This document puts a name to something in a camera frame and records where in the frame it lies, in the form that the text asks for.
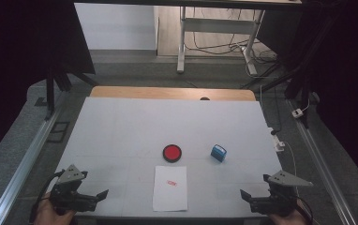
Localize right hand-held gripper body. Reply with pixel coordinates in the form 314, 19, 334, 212
249, 170, 314, 217

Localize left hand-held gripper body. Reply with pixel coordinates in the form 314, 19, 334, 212
49, 164, 97, 216

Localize blue stamp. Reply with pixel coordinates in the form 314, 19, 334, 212
210, 143, 228, 163

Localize round red ink pad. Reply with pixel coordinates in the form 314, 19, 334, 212
162, 143, 183, 164

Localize person's right hand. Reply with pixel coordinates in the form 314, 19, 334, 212
269, 200, 307, 225

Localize person's left hand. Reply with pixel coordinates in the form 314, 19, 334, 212
34, 193, 75, 225

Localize white power strip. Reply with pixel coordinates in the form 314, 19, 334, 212
267, 127, 286, 154

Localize white paper sheet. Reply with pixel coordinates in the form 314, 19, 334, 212
152, 165, 188, 213

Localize black metal stand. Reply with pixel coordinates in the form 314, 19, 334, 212
242, 60, 313, 129
43, 66, 100, 122

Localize black curtain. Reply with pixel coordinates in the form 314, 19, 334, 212
257, 0, 358, 195
0, 0, 96, 170

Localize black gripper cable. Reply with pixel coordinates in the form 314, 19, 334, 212
296, 196, 315, 225
27, 169, 67, 225

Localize white cable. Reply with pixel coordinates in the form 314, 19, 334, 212
283, 141, 322, 225

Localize aluminium rail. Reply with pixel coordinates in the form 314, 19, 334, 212
0, 93, 67, 225
288, 98, 358, 225

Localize black floor cable bundle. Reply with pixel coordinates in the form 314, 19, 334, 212
185, 7, 279, 65

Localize white metal desk frame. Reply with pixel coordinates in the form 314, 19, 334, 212
176, 6, 266, 76

